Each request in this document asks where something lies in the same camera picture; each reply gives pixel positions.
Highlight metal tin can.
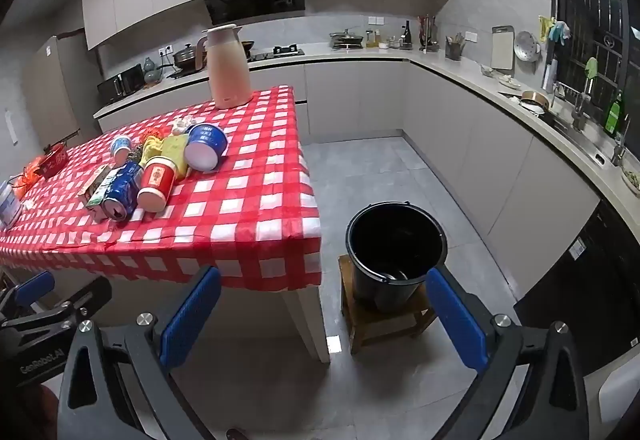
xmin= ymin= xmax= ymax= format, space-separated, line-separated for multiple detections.
xmin=0 ymin=180 xmax=23 ymax=228

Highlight white cutting board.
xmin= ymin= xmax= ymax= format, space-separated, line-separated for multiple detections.
xmin=490 ymin=25 xmax=516 ymax=71

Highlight orange net bag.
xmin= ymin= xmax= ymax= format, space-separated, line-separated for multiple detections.
xmin=7 ymin=160 xmax=48 ymax=198

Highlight red paper cup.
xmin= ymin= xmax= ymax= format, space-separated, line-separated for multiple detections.
xmin=136 ymin=156 xmax=180 ymax=212

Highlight black induction cooker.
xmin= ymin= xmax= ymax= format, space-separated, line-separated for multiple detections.
xmin=166 ymin=65 xmax=206 ymax=80

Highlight black microwave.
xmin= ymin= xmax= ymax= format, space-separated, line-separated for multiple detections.
xmin=96 ymin=64 xmax=145 ymax=105

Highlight beige lower cabinets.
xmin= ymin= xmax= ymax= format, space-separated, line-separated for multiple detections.
xmin=97 ymin=60 xmax=601 ymax=371

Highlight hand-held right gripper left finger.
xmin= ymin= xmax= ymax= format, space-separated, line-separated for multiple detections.
xmin=57 ymin=265 xmax=236 ymax=440

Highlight black bucket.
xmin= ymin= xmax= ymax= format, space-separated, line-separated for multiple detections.
xmin=346 ymin=201 xmax=448 ymax=313

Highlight green white drink carton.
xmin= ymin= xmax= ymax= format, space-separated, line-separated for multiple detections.
xmin=80 ymin=165 xmax=118 ymax=221

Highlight kitchen utensil rack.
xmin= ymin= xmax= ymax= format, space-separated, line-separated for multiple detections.
xmin=419 ymin=14 xmax=440 ymax=52

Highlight white table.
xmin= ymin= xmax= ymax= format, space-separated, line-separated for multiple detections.
xmin=282 ymin=287 xmax=331 ymax=365

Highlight red box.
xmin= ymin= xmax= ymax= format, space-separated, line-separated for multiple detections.
xmin=42 ymin=142 xmax=68 ymax=178

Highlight black built-in oven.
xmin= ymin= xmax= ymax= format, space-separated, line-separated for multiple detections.
xmin=514 ymin=200 xmax=640 ymax=378

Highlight steel sink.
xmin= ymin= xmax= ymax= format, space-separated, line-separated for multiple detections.
xmin=545 ymin=112 xmax=608 ymax=166

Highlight dark utensil holder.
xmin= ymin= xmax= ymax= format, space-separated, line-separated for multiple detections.
xmin=445 ymin=34 xmax=467 ymax=61

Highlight green bottle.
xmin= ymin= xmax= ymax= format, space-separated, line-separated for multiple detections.
xmin=603 ymin=90 xmax=626 ymax=137

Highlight blue paper bowl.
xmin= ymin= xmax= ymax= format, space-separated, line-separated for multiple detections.
xmin=185 ymin=122 xmax=229 ymax=171

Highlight wooden bowl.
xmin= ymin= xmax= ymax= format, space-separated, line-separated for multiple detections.
xmin=520 ymin=90 xmax=551 ymax=113

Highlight black pot with lid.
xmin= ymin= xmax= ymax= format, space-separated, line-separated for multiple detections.
xmin=172 ymin=43 xmax=198 ymax=69

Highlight pink thermos jug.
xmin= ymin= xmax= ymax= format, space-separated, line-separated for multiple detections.
xmin=195 ymin=23 xmax=253 ymax=110

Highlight red checkered tablecloth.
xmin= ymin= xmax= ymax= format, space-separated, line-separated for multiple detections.
xmin=0 ymin=85 xmax=323 ymax=293

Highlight yellow cloth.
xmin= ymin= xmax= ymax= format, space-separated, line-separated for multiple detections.
xmin=142 ymin=134 xmax=193 ymax=178

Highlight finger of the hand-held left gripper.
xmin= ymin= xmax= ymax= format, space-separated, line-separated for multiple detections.
xmin=0 ymin=270 xmax=56 ymax=317
xmin=30 ymin=276 xmax=113 ymax=327

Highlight frying pan with lid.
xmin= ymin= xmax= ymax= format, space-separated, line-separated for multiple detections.
xmin=329 ymin=31 xmax=365 ymax=50

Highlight wooden stool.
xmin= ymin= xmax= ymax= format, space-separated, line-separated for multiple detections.
xmin=338 ymin=254 xmax=438 ymax=355

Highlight round metal steamer plate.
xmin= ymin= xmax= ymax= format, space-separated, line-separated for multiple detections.
xmin=514 ymin=31 xmax=542 ymax=61

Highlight grey kitchen countertop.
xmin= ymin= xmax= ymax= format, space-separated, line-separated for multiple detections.
xmin=92 ymin=42 xmax=640 ymax=216

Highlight grey refrigerator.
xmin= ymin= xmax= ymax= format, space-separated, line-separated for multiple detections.
xmin=20 ymin=34 xmax=101 ymax=156

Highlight black gas stove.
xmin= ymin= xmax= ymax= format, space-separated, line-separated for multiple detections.
xmin=248 ymin=47 xmax=306 ymax=61

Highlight barred window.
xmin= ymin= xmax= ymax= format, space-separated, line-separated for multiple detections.
xmin=542 ymin=0 xmax=640 ymax=131

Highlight bowl of vegetables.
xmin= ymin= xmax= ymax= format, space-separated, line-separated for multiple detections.
xmin=620 ymin=165 xmax=640 ymax=196

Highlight metal faucet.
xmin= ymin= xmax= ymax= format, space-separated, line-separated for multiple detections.
xmin=570 ymin=80 xmax=593 ymax=131

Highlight blue white paper cup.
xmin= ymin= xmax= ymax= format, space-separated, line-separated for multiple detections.
xmin=110 ymin=134 xmax=135 ymax=167

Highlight blue drink can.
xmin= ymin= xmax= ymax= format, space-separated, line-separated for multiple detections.
xmin=102 ymin=161 xmax=146 ymax=222

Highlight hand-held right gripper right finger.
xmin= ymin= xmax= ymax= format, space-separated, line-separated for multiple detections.
xmin=426 ymin=266 xmax=592 ymax=440

